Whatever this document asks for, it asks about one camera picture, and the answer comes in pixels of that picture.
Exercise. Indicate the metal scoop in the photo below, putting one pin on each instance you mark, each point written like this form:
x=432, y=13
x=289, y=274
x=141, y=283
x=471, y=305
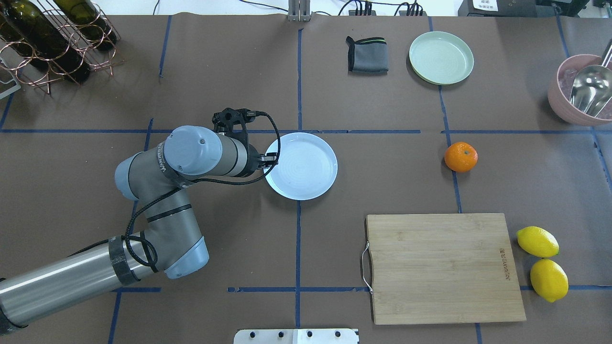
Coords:
x=591, y=89

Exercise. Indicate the aluminium frame post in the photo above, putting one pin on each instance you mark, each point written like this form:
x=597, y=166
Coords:
x=299, y=11

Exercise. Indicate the black computer box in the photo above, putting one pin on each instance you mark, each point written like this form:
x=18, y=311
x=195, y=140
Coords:
x=504, y=8

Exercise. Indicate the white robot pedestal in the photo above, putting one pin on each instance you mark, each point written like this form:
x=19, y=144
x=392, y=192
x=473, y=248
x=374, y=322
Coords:
x=298, y=336

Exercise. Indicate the wooden cutting board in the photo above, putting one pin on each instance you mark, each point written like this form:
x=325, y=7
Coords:
x=442, y=269

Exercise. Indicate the orange mandarin fruit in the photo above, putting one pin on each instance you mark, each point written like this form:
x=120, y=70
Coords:
x=461, y=157

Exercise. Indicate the copper wire bottle rack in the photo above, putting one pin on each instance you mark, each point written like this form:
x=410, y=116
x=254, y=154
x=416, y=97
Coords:
x=19, y=58

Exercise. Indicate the dark wine bottle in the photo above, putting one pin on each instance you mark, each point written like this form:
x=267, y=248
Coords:
x=46, y=39
x=90, y=23

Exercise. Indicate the light blue plate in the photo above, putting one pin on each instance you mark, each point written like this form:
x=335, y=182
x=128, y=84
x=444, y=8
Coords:
x=307, y=167

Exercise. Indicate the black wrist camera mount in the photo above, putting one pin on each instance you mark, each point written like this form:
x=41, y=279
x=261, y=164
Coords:
x=232, y=123

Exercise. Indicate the light green plate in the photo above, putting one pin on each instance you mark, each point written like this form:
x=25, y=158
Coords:
x=441, y=58

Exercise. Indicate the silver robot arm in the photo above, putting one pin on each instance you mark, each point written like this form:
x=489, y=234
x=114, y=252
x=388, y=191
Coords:
x=162, y=236

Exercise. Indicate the yellow lemon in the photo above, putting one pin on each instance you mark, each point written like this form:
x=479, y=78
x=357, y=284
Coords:
x=537, y=242
x=549, y=280

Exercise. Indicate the folded grey cloth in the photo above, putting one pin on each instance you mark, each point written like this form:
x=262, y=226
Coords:
x=368, y=56

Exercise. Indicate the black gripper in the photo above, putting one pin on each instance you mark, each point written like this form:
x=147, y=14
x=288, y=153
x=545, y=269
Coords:
x=253, y=160

